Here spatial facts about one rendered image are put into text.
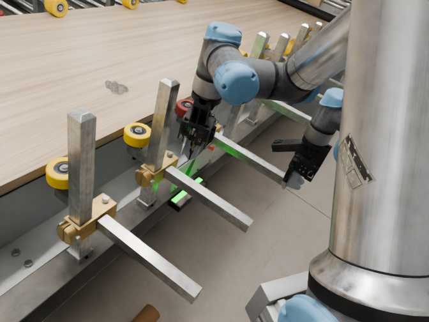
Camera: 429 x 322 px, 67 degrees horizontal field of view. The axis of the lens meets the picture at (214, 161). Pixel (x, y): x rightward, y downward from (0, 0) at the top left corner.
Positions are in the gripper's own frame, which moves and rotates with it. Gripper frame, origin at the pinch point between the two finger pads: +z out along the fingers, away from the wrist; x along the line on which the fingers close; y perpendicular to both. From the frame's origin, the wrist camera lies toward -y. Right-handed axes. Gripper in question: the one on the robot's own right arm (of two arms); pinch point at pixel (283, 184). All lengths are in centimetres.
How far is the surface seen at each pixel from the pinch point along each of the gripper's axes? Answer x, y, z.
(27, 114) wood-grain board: -43, -65, -8
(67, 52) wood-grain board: -10, -91, -9
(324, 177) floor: 149, 13, 83
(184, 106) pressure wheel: -1.7, -42.0, -8.5
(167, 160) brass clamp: -23.9, -30.4, -3.6
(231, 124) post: 19.2, -31.0, 1.7
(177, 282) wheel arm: -51, -5, -1
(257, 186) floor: 94, -24, 82
